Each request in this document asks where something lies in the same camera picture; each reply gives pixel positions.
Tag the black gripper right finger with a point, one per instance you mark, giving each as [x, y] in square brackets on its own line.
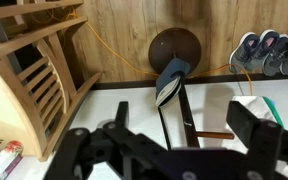
[266, 141]

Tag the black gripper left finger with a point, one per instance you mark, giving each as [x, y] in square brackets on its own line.
[130, 156]

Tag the grey blue sneaker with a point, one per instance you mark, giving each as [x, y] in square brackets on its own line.
[243, 52]

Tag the dark wooden coat rack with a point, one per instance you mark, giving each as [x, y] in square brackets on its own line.
[174, 53]

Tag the red white packet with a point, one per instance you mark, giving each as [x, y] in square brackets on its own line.
[10, 156]

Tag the light wooden chair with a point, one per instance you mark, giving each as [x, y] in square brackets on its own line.
[38, 97]

